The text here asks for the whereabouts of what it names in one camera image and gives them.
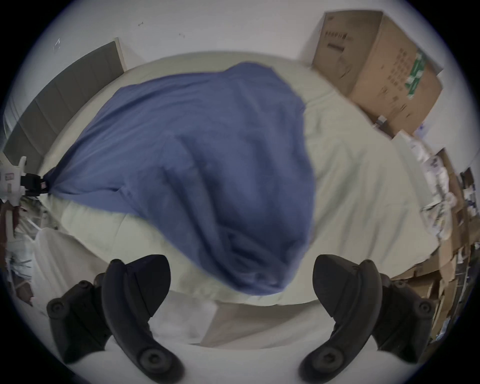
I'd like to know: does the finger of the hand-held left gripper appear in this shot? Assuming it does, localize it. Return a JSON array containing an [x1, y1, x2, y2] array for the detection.
[[21, 172, 50, 196]]

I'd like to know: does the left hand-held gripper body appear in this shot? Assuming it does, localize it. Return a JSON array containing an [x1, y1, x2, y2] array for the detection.
[[0, 156, 28, 203]]

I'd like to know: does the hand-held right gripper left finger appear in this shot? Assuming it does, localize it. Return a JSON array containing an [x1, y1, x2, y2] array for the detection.
[[46, 254, 185, 384]]

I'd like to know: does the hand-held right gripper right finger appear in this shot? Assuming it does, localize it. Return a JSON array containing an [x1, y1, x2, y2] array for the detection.
[[298, 254, 438, 384]]

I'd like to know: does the blue shirt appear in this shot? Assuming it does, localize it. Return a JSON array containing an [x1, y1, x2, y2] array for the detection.
[[42, 62, 318, 297]]

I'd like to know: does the grey padded headboard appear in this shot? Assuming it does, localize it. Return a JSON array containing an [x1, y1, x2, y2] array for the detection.
[[2, 41, 126, 162]]

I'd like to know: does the bed with pale green sheet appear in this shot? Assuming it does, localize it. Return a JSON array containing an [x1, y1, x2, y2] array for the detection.
[[37, 52, 440, 349]]

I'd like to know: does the pile of flattened cardboard boxes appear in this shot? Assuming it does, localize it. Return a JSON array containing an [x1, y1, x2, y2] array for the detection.
[[390, 148, 480, 342]]

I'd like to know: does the large brown cardboard carton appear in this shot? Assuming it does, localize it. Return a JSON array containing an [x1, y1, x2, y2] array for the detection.
[[311, 10, 444, 136]]

